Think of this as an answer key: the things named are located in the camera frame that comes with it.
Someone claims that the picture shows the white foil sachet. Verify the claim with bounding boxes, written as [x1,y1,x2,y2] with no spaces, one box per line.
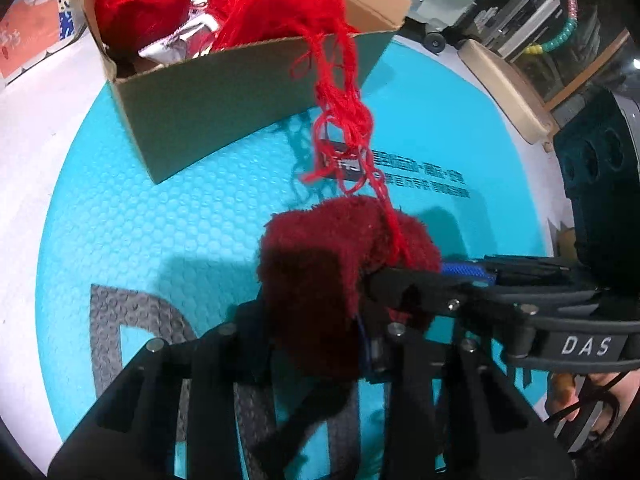
[138,0,220,65]

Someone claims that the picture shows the white tissue paper pack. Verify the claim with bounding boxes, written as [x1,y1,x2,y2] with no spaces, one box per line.
[1,0,86,86]

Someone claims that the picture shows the red yarn ball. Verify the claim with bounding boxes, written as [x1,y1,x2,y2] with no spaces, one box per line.
[94,0,191,54]
[210,0,411,264]

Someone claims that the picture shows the green yellow beaded hoop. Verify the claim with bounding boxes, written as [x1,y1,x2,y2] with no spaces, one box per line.
[522,0,580,57]

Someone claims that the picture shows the person hand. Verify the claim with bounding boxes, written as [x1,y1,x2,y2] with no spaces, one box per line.
[544,370,639,453]

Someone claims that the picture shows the dark red knitted piece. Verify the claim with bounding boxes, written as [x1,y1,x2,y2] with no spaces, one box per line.
[258,196,442,344]

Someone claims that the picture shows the teal bubble mailer bag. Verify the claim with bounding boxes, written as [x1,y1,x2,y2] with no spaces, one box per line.
[36,42,547,437]

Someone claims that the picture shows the brown cardboard box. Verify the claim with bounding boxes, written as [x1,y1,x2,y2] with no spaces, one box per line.
[81,0,409,183]

